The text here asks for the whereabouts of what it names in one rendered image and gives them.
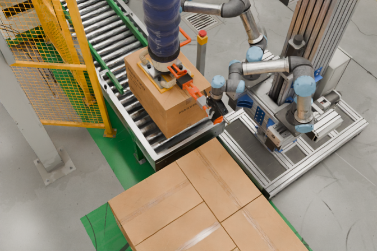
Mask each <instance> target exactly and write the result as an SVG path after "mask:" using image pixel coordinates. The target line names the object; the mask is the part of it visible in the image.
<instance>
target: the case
mask: <svg viewBox="0 0 377 251"><path fill-rule="evenodd" d="M147 48H148V46H146V47H144V48H142V49H140V50H138V51H136V52H134V53H131V54H129V55H127V56H125V57H124V61H125V66H126V72H127V78H128V84H129V88H130V90H131V91H132V93H133V94H134V95H135V97H136V98H137V99H138V101H139V102H140V104H141V105H142V106H143V107H144V109H145V110H146V111H147V113H148V114H149V115H150V116H151V118H152V119H153V121H154V122H155V123H156V125H157V126H158V127H159V129H160V130H161V131H162V132H163V134H164V135H165V136H166V138H167V139H169V138H171V137H172V136H174V135H176V134H178V133H180V132H181V131H183V130H184V129H186V128H188V127H190V126H191V125H193V124H195V123H197V122H198V121H200V120H202V119H204V118H205V117H206V111H205V110H204V109H203V110H202V109H201V107H199V106H198V105H197V103H196V100H195V99H194V98H193V97H192V96H191V95H190V94H189V93H188V91H187V90H186V89H184V90H183V89H180V87H179V86H178V85H177V84H175V85H173V88H171V89H170V90H168V91H166V92H164V93H162V94H161V93H160V92H159V90H158V89H157V88H156V87H155V86H154V84H153V83H152V82H151V81H150V80H149V79H148V77H147V76H146V75H145V73H144V72H143V71H142V70H141V69H140V67H139V66H138V65H137V62H139V61H141V60H140V58H139V55H140V53H141V52H142V51H143V50H145V49H147ZM178 58H179V59H180V60H181V61H182V62H183V63H184V64H185V66H186V67H187V68H188V69H189V70H190V71H191V72H192V73H193V74H194V76H193V77H192V78H193V85H194V86H196V87H197V88H198V89H199V91H200V92H201V93H202V95H204V93H203V91H204V89H205V91H206V93H207V96H208V97H209V96H210V93H209V91H210V90H211V84H210V83H209V82H208V81H207V80H206V78H205V77H204V76H203V75H202V74H201V73H200V72H199V71H198V70H197V69H196V67H195V66H194V65H193V64H192V63H191V62H190V61H189V60H188V59H187V58H186V57H185V55H184V54H183V53H182V52H181V51H180V53H179V56H178ZM163 76H164V77H165V78H166V79H167V80H168V82H170V81H171V80H173V78H172V77H171V76H170V75H169V74H168V75H163ZM204 96H205V95H204ZM206 98H207V97H206Z"/></svg>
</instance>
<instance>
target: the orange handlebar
mask: <svg viewBox="0 0 377 251"><path fill-rule="evenodd" d="M179 28H180V27H179ZM180 33H181V34H182V35H183V36H184V37H185V38H186V39H187V40H186V41H184V42H182V43H180V47H182V46H184V45H186V44H188V43H190V42H191V38H190V37H189V36H188V35H187V34H186V33H185V32H184V31H183V30H182V29H181V28H180ZM172 66H173V67H174V68H175V69H176V70H177V71H178V72H180V71H181V70H180V69H179V68H178V67H177V66H176V65H175V64H172ZM167 68H168V69H169V70H170V71H171V72H172V74H173V75H174V76H175V77H178V75H177V74H176V72H175V71H174V70H173V69H172V68H171V67H170V66H168V67H167ZM189 85H190V86H191V87H192V88H191V89H190V88H189V87H188V86H187V85H186V86H185V89H186V90H187V91H188V93H189V94H190V95H191V96H192V97H193V98H194V99H195V100H196V99H198V97H197V96H196V95H197V94H198V95H199V96H200V97H201V96H203V95H202V93H201V92H200V91H199V89H198V88H197V87H196V86H194V85H193V84H192V82H191V83H190V84H189ZM203 109H204V110H205V111H206V109H207V107H206V106H203ZM222 121H223V118H221V119H220V120H218V121H216V123H221V122H222Z"/></svg>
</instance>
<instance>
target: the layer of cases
mask: <svg viewBox="0 0 377 251"><path fill-rule="evenodd" d="M108 203H109V206H110V208H111V210H112V212H113V215H114V218H115V219H116V221H117V223H118V224H119V226H120V228H121V230H122V231H123V233H124V235H125V237H126V238H127V240H128V242H129V243H130V245H131V247H132V249H133V250H134V251H308V249H307V248H306V247H305V246H304V245H303V243H302V242H301V241H300V239H299V238H298V237H297V236H296V235H295V233H294V232H293V231H292V230H291V229H290V227H289V226H288V225H287V224H286V223H285V221H284V220H283V219H282V218H281V217H280V215H279V214H278V213H277V211H276V210H275V209H274V208H273V207H272V205H271V204H270V203H269V202H268V201H267V199H266V198H265V197H264V196H263V195H261V192H260V191H259V190H258V189H257V187H256V186H255V185H254V183H253V182H252V181H251V180H250V179H249V177H248V176H247V175H246V174H245V173H244V172H243V170H242V169H241V168H240V167H239V165H238V164H237V163H236V162H235V161H234V159H233V158H232V157H231V155H230V154H229V153H228V152H227V151H226V149H225V148H224V147H223V146H222V145H221V144H220V142H219V141H218V140H217V139H216V138H213V139H212V140H210V141H208V142H207V143H205V144H203V145H201V146H200V147H198V148H196V149H195V150H193V151H191V152H190V153H188V154H186V155H185V156H183V157H181V158H180V159H178V160H176V162H173V163H171V164H169V165H168V166H166V167H164V168H163V169H161V170H159V171H157V172H156V173H154V174H153V175H151V176H149V177H148V178H146V179H144V180H143V181H141V182H139V183H137V184H136V185H134V186H133V187H131V188H129V189H128V190H126V191H124V192H122V193H121V194H119V195H117V196H116V197H114V198H112V199H111V200H109V201H108Z"/></svg>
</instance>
